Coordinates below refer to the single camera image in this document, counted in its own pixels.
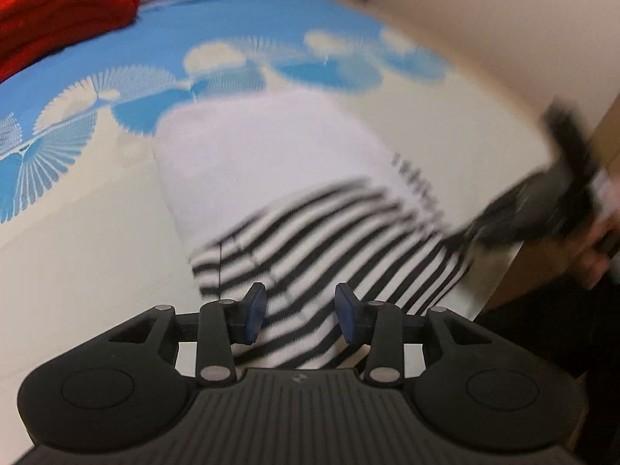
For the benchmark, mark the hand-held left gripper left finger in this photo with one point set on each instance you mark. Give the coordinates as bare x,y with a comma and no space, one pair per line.
255,314

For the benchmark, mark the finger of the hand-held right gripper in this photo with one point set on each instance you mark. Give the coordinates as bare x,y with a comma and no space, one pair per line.
467,241

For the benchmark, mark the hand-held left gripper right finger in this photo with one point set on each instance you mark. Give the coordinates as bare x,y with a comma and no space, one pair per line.
346,317

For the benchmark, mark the black white striped shirt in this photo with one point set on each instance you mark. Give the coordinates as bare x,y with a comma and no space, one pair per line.
271,164

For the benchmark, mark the person's right hand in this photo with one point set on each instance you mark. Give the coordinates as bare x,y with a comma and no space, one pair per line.
593,264

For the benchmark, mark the blue white printed bedsheet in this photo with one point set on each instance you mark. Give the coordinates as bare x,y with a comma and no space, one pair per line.
242,14

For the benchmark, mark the red blanket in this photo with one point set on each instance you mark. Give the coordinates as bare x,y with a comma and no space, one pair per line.
58,5

